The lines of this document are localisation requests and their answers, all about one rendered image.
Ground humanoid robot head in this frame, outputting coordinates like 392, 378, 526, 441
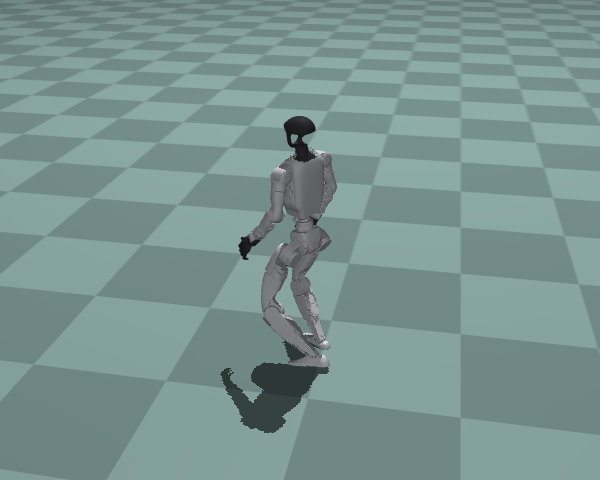
284, 116, 317, 162

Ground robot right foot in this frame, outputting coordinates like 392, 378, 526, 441
303, 333, 331, 350

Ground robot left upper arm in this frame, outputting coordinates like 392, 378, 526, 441
268, 164, 292, 223

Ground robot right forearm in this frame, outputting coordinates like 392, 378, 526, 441
311, 195, 333, 220

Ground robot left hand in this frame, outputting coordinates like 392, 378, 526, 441
239, 236, 260, 260

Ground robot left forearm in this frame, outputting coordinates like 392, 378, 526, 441
248, 209, 275, 243

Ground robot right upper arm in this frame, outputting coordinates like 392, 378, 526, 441
315, 150, 337, 197

